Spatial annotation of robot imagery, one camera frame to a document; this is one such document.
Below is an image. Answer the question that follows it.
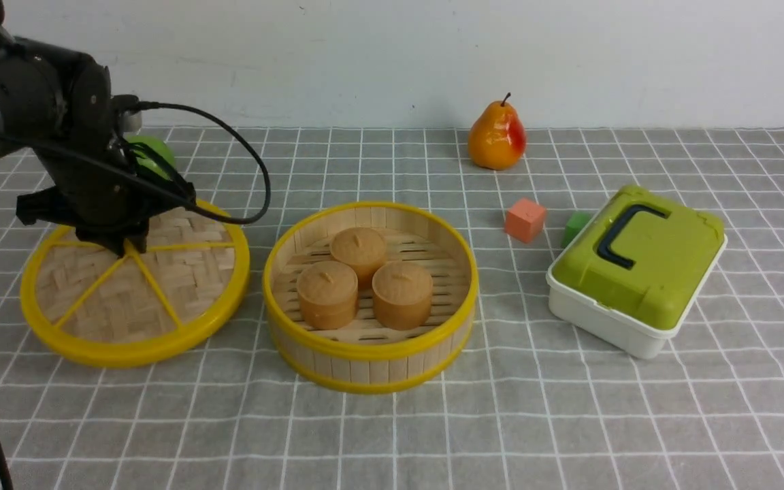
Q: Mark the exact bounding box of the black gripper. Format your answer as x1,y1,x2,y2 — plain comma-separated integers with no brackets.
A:
16,153,178,257

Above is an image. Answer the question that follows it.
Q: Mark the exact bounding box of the yellow bamboo steamer lid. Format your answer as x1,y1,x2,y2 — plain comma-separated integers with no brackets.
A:
20,208,251,369

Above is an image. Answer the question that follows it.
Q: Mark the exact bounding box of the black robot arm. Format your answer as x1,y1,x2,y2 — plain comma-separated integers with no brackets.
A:
0,37,196,257

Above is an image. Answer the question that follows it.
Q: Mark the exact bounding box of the yellow bamboo steamer basket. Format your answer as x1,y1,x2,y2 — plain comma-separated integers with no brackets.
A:
262,201,479,394

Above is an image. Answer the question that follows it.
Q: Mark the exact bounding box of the green apple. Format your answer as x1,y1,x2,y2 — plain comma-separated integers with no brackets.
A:
127,135,176,180

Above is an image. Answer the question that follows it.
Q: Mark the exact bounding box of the brown steamed bun left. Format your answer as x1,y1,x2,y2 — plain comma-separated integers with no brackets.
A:
296,261,359,331

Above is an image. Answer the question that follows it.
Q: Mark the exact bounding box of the brown steamed bun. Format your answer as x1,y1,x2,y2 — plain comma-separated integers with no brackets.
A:
296,261,359,331
329,227,388,289
372,261,434,331

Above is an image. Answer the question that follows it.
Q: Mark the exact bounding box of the brown steamed bun back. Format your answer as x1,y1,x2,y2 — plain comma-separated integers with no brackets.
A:
329,227,388,289

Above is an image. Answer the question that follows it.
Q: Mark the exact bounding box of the brown steamed bun right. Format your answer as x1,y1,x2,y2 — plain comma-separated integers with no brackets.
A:
372,261,434,331

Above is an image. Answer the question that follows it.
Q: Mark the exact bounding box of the orange red pear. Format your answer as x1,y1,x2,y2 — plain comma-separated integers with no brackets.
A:
468,92,527,171

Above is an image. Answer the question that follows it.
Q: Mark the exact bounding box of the orange cube block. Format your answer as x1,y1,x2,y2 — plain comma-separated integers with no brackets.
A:
504,198,548,243

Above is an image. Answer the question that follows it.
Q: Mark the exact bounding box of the green cube block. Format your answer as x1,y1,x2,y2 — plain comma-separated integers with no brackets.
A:
562,210,592,248

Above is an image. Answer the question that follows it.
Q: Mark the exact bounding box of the green white lunch box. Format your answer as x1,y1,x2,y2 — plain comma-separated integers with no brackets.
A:
546,185,728,359

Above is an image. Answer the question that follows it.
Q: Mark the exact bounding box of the grey grid tablecloth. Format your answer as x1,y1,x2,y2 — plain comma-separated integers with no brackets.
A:
0,128,784,489

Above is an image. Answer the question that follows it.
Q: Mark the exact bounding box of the black cable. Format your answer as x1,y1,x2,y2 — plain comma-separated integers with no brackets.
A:
0,101,272,226

